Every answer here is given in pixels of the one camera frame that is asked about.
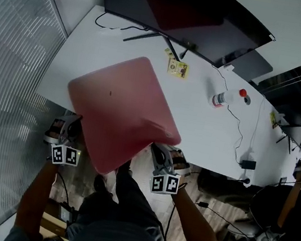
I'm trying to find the white power strip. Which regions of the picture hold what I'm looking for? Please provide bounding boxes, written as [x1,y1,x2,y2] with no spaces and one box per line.
[235,146,259,189]

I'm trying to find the glass partition with blinds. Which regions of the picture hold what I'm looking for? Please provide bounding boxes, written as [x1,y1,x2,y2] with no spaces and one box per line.
[0,0,74,230]

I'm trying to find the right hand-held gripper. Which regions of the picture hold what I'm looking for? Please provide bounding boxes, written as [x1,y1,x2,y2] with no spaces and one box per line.
[143,141,196,200]

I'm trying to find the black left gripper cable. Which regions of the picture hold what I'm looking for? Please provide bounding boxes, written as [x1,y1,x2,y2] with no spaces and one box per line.
[48,171,85,220]

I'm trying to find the black bag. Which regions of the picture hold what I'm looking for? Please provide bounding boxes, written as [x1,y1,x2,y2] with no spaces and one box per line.
[193,166,258,213]

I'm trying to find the small yellow snack packet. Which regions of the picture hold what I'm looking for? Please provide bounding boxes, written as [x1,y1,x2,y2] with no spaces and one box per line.
[163,47,181,62]

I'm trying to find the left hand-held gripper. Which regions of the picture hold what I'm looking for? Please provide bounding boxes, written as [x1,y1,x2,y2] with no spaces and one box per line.
[39,108,88,169]

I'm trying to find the another person's forearm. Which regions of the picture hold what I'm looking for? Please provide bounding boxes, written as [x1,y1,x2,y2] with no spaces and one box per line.
[276,176,301,231]

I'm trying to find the white cable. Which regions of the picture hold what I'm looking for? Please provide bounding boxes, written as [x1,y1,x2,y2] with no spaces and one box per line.
[249,95,267,152]

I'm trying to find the person's left forearm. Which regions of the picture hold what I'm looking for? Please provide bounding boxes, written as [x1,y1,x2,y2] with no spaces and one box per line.
[12,156,60,241]

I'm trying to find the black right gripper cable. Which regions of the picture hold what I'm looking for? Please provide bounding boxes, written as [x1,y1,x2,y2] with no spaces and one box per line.
[160,179,190,241]

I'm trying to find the person's right hand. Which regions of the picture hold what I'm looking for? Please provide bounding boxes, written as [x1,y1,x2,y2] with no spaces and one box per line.
[169,148,192,172]

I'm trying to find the black power adapter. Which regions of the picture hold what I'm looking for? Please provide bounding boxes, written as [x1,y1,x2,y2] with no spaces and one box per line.
[240,158,258,171]

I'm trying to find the black looped cable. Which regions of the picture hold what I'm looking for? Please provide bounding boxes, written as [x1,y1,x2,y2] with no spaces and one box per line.
[94,10,160,37]

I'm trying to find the clear bottle with red cap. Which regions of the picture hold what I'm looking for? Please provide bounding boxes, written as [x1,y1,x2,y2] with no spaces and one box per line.
[210,83,249,113]

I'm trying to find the black box with cables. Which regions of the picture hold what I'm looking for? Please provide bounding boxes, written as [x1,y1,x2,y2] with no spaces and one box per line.
[56,201,80,224]

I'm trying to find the small black monitor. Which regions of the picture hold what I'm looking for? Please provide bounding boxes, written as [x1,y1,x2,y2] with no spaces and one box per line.
[275,116,301,156]

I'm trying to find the person's dark trousers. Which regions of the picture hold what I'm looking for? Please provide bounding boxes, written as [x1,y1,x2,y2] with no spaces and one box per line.
[65,159,187,241]

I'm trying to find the wide black monitor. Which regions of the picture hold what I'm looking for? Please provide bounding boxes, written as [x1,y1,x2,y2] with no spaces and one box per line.
[87,0,284,78]

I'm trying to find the yellow card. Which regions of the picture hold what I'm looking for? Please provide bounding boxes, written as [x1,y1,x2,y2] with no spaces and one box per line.
[267,109,283,131]

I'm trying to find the large yellow snack packet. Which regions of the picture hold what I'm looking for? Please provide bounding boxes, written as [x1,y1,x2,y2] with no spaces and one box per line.
[165,58,191,81]

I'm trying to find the thin black cable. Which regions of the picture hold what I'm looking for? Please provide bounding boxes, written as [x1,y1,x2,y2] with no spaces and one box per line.
[197,64,258,165]

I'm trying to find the cardboard box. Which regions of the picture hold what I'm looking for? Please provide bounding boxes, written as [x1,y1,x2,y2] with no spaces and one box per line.
[38,210,74,241]

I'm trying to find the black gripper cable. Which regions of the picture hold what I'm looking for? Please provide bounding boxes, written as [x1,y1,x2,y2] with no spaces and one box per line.
[48,171,85,220]
[160,179,190,241]

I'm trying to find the person's right forearm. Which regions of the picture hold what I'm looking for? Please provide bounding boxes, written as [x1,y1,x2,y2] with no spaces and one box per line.
[163,181,234,241]

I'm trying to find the person's left hand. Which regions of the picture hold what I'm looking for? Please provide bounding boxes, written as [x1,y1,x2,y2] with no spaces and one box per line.
[45,117,65,142]

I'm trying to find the pink tray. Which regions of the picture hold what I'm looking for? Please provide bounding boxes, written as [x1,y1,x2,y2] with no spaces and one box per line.
[54,44,195,187]

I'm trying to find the person's dark shoe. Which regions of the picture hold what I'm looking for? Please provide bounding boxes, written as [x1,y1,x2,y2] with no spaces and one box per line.
[92,165,119,197]
[117,158,136,178]

